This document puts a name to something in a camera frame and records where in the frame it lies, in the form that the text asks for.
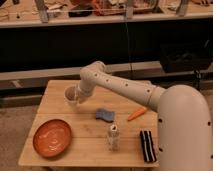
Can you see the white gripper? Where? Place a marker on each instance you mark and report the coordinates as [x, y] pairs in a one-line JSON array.
[[81, 95]]

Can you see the white ceramic cup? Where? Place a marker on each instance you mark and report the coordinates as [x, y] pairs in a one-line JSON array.
[[70, 96]]

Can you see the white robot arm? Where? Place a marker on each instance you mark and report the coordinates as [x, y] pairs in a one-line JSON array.
[[185, 136]]

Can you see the blue sponge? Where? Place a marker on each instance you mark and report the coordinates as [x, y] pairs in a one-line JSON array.
[[105, 115]]

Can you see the wooden table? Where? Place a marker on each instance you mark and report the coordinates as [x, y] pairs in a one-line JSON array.
[[89, 144]]

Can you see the clear glass bottle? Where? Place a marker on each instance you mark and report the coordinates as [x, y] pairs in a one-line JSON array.
[[113, 134]]

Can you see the orange plate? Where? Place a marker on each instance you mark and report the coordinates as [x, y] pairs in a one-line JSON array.
[[52, 138]]

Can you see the orange carrot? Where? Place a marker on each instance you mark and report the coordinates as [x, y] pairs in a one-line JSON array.
[[137, 113]]

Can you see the black white striped object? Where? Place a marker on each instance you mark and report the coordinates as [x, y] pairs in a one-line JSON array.
[[147, 146]]

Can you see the black box on shelf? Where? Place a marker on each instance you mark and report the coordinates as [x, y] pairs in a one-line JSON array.
[[184, 57]]

